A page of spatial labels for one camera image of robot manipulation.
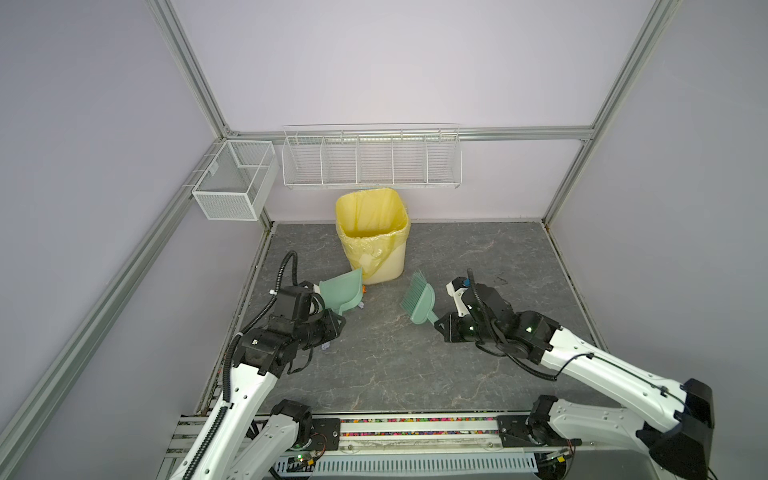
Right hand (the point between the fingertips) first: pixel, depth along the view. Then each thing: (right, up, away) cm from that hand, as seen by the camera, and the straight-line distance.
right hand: (435, 327), depth 74 cm
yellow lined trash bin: (-17, +28, +32) cm, 46 cm away
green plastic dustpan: (-25, +7, +11) cm, 28 cm away
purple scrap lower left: (-31, -9, +14) cm, 35 cm away
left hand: (-23, 0, -1) cm, 23 cm away
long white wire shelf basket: (-18, +51, +26) cm, 60 cm away
